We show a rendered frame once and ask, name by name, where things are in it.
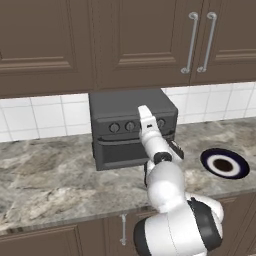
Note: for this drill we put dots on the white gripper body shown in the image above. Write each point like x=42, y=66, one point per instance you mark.
x=146, y=114

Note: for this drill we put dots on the round toaster oven knob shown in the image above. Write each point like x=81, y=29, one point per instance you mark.
x=161, y=123
x=114, y=127
x=129, y=126

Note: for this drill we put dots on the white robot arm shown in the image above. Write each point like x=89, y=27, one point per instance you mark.
x=166, y=186

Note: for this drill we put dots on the dark blue white plate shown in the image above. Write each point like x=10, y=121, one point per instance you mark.
x=208, y=160

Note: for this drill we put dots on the brown base cupboard door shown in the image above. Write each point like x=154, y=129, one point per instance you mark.
x=113, y=233
x=240, y=226
x=36, y=241

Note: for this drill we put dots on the dark grey toaster oven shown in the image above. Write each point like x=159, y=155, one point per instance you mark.
x=126, y=103

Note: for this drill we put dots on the brown wall cupboard door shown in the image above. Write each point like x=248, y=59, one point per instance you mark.
x=233, y=36
x=40, y=40
x=143, y=36

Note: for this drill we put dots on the toaster oven door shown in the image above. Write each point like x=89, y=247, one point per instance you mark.
x=120, y=155

